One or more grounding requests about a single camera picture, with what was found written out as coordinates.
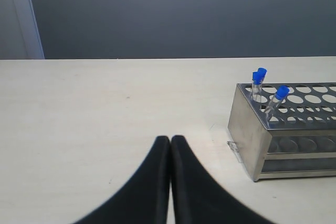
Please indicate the stainless steel test tube rack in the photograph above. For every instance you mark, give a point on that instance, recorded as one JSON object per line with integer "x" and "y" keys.
{"x": 296, "y": 140}

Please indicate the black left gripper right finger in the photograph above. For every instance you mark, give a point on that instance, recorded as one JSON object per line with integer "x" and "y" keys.
{"x": 197, "y": 197}

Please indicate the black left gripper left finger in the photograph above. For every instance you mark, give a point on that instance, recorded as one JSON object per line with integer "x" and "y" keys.
{"x": 144, "y": 198}

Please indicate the blue-capped tube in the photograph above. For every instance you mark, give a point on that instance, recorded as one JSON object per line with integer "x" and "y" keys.
{"x": 275, "y": 102}
{"x": 262, "y": 73}
{"x": 255, "y": 79}

